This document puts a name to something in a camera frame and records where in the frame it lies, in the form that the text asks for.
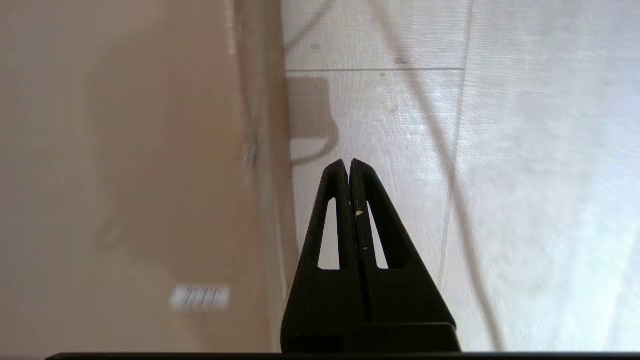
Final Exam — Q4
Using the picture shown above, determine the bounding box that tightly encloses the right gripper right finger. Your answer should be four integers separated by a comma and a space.
345, 158, 461, 353

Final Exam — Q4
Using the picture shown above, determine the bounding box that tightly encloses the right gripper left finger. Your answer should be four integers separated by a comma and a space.
280, 159, 372, 353

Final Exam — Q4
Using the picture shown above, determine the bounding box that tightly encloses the brown cardboard shoe box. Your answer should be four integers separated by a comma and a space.
0, 0, 302, 354

